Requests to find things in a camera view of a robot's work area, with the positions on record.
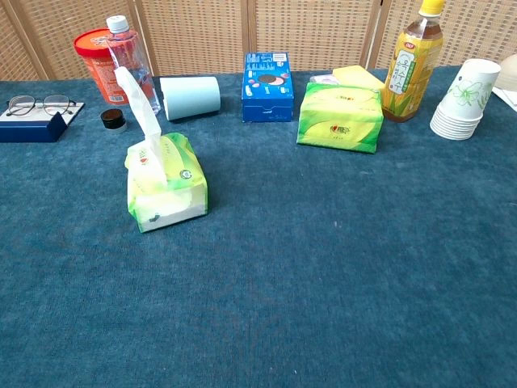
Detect stack of floral paper cups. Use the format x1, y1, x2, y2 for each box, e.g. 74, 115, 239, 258
429, 58, 502, 141

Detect beige bowl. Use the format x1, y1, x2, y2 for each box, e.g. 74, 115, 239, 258
494, 53, 517, 93

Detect open green tissue pack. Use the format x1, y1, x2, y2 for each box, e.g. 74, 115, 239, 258
124, 132, 209, 234

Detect navy blue glasses case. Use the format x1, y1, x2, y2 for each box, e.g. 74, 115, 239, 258
0, 102, 86, 144

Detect white paper sheet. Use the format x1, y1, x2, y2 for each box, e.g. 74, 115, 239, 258
491, 88, 517, 113

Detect blue carpet table cover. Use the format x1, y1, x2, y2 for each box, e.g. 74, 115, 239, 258
0, 65, 517, 388

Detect thin-framed eyeglasses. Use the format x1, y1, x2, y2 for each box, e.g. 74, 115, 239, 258
6, 94, 78, 118

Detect yellow sponge block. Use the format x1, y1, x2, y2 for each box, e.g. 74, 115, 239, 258
332, 65, 386, 91

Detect woven rattan folding screen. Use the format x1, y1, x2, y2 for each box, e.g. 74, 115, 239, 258
0, 0, 517, 82

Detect small black jar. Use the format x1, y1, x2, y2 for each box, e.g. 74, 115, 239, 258
100, 108, 128, 134

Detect blue cookie box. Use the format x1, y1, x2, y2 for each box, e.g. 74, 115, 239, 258
242, 51, 295, 123

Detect orange snack tub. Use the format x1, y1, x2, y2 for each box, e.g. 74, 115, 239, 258
73, 27, 122, 105

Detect clear plastic water bottle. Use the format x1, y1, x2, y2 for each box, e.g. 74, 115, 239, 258
105, 15, 162, 116

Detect white tissue sheet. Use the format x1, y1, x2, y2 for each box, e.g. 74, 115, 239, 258
114, 66, 168, 190

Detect yellow corn tea bottle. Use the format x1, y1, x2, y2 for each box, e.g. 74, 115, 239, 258
382, 0, 445, 124

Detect sealed green tissue pack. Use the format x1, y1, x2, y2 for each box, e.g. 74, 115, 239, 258
296, 82, 385, 155

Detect light blue paper roll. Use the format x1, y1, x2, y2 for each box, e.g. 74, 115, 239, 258
159, 75, 222, 122

